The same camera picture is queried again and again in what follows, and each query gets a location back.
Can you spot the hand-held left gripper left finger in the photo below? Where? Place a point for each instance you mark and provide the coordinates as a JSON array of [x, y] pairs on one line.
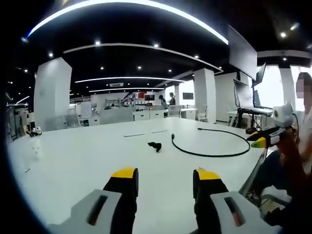
[[102, 209]]

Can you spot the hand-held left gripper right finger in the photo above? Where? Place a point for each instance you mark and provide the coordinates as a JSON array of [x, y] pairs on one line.
[[219, 209]]

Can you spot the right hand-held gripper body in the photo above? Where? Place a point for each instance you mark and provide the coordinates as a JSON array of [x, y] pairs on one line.
[[282, 117]]

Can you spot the white desk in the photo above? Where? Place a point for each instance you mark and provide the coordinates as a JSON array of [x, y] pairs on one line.
[[97, 156]]

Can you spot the person's right hand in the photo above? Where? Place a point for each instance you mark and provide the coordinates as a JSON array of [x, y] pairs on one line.
[[288, 141]]

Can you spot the person's white shirt torso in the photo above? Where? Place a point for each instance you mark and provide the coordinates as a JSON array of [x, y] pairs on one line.
[[306, 126]]

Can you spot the person's dark trouser legs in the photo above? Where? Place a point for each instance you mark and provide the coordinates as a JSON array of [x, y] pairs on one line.
[[273, 170]]

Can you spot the small tilted monitor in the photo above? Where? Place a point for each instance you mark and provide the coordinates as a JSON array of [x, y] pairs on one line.
[[260, 73]]

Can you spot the white office chair base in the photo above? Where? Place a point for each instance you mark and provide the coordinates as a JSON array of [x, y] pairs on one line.
[[275, 197]]

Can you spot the white mesh office chair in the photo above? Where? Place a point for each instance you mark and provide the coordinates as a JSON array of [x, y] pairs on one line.
[[203, 113], [175, 111]]

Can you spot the small white toy figure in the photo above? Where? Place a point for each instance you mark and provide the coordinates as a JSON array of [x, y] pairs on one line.
[[37, 131]]

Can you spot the white low cabinet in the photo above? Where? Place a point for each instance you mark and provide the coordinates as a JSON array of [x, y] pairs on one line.
[[146, 115]]

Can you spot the black wall screen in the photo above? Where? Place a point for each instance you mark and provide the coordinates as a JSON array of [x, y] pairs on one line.
[[188, 96]]

